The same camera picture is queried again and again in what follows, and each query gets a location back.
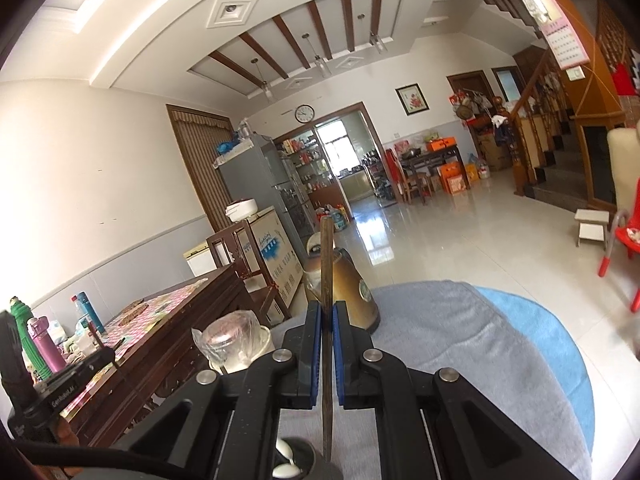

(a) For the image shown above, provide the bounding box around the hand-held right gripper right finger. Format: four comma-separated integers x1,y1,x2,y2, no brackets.
332,301,576,480

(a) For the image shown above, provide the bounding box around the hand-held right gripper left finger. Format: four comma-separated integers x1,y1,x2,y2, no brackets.
85,301,323,480

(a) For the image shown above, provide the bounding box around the dark wooden chopstick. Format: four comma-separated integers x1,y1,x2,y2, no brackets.
320,216,335,463

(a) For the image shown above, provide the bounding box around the grey utensil holder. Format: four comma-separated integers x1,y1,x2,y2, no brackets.
277,437,346,480

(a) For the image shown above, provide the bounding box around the pink bottle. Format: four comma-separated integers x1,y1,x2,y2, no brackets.
27,316,67,374

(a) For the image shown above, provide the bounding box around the bronze electric kettle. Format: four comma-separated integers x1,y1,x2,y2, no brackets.
302,232,381,333

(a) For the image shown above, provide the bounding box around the green bottle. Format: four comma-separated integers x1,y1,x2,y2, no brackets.
10,296,51,382

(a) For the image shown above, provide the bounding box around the blue bottle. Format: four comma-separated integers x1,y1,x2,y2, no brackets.
70,291,106,337

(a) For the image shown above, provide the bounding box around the white chest freezer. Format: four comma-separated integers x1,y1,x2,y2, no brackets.
235,207,306,323

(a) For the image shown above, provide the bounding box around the grey towel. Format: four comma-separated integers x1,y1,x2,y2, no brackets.
277,281,593,480

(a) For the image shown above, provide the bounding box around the carved wooden sideboard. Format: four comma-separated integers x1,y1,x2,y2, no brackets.
60,265,293,448

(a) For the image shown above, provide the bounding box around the pink checkered cloth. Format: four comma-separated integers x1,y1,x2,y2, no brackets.
60,277,211,411

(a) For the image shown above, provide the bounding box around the blue water jug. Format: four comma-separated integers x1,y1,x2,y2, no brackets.
327,207,351,234

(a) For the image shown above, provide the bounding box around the dark wooden chair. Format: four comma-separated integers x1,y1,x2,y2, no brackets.
206,220,293,323

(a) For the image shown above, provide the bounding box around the small white cabinet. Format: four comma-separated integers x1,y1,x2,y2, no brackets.
182,241,211,277

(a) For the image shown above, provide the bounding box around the white rice cooker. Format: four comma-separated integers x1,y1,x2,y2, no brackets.
225,200,261,221

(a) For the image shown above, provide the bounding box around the grey refrigerator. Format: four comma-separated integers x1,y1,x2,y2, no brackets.
215,132,316,256

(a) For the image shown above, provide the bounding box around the bottle shelf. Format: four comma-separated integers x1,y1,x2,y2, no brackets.
280,135,333,202

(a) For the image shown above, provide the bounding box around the orange carton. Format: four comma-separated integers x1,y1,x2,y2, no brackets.
439,160,471,196

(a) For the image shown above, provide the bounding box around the dark wooden table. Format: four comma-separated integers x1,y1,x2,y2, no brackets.
397,147,463,206

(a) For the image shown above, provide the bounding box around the blue round mat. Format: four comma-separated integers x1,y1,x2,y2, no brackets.
470,285,596,453

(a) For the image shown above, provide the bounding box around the brown slatted door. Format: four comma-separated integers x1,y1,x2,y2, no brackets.
166,104,242,234

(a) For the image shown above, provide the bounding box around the framed flower picture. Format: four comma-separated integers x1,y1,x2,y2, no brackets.
395,83,430,117

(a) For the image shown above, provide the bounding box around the glass pendant lamp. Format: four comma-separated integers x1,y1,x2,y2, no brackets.
300,34,332,79
250,57,276,104
357,12,389,55

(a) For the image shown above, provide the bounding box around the white step stool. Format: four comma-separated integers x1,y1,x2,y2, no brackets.
574,208,612,248

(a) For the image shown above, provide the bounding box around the wooden staircase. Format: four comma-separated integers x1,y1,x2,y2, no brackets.
482,0,626,211

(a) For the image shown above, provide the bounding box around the red plastic child chair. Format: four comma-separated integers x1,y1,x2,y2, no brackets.
612,225,640,313

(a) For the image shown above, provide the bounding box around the pink wall calendar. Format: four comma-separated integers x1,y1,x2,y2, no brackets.
517,0,591,71

